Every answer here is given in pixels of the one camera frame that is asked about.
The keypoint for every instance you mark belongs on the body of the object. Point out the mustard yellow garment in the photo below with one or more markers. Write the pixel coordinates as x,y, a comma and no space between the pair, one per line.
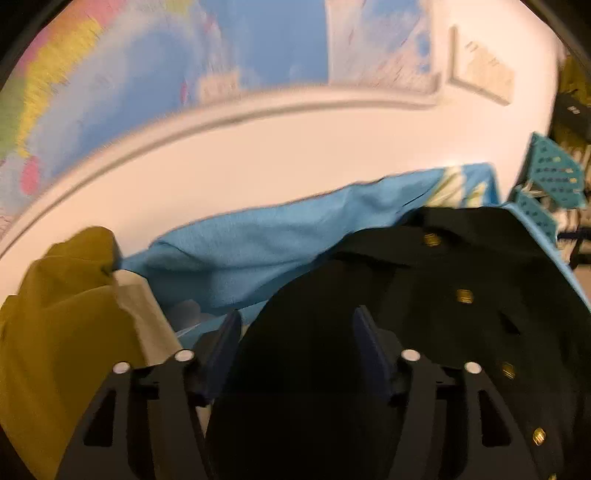
55,323

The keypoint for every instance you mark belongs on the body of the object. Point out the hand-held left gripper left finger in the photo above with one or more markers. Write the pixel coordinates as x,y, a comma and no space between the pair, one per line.
225,353

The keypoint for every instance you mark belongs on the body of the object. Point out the black coat with gold buttons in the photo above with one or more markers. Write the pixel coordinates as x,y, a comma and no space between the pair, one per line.
438,286

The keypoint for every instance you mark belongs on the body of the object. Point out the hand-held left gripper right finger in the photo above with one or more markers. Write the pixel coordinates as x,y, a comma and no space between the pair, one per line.
369,353

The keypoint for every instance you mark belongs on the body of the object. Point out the light blue bed sheet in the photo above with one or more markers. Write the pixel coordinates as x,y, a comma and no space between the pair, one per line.
277,249

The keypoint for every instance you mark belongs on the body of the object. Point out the colourful wall map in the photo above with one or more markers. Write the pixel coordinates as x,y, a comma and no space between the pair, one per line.
138,69

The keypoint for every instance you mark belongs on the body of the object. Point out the white wall socket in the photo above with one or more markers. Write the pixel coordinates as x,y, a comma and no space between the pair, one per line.
485,69

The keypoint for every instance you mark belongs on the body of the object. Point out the teal perforated plastic basket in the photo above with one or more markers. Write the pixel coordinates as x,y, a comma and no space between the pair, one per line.
554,170

